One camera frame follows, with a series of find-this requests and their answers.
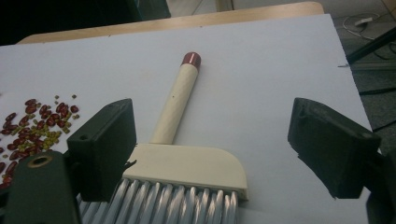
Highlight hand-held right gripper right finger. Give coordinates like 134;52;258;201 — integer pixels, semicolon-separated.
287;97;382;200

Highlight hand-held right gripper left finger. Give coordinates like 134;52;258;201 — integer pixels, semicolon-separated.
65;98;138;203

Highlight pile of beans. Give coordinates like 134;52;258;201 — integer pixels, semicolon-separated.
0;93;80;190

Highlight cream hand brush grey bristles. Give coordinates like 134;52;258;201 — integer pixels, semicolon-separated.
76;51;249;224

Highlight black stand leg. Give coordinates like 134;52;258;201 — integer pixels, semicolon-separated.
346;27;396;64

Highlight white paper sheet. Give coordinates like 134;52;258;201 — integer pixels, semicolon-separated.
0;13;373;224

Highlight white power adapter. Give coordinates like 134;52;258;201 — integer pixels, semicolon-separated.
354;17;374;27

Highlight black cable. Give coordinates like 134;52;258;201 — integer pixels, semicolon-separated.
359;87;396;96
372;119;396;133

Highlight white cable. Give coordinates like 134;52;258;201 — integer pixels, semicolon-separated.
342;12;396;41

